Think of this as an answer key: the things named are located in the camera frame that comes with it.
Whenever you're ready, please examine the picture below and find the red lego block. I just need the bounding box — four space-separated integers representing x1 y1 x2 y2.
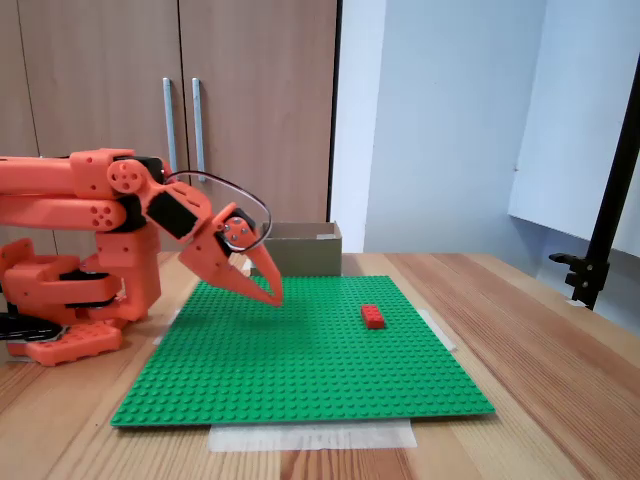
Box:
360 303 388 330

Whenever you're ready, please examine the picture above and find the cardboard box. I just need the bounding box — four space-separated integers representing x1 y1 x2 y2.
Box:
248 221 344 277

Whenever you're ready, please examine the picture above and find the green lego baseplate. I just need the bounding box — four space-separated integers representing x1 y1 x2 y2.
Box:
109 274 497 430

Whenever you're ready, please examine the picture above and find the wooden cabinet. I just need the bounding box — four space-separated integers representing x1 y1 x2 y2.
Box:
0 0 344 254

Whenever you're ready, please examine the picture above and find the white panel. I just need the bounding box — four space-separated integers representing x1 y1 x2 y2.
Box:
507 0 640 259

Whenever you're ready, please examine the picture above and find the thin servo cable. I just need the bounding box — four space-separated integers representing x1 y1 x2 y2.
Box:
164 169 274 251

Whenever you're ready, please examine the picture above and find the metal cabinet handle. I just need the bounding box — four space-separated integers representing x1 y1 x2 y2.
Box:
162 77 180 174
192 77 208 183

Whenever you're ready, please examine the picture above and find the black camera stand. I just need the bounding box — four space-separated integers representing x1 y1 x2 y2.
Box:
548 74 640 312

